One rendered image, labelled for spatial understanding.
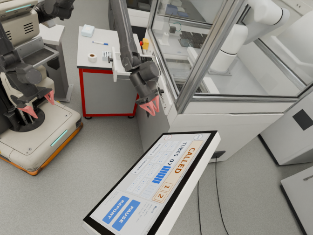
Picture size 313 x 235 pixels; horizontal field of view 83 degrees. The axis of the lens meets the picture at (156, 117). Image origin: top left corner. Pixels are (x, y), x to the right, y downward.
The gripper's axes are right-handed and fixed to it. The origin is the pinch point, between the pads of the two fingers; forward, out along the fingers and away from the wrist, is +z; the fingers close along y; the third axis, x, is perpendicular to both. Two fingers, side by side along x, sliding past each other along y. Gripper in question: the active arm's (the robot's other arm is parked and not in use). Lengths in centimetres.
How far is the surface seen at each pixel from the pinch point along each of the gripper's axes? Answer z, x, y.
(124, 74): -20, 45, 33
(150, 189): 14.9, -11.4, -29.4
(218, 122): 40, 3, 52
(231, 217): 144, 27, 46
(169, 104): 8.9, 16.6, 29.2
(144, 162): 14.4, 2.6, -17.5
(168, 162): 14.8, -11.0, -16.6
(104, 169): 47, 104, 1
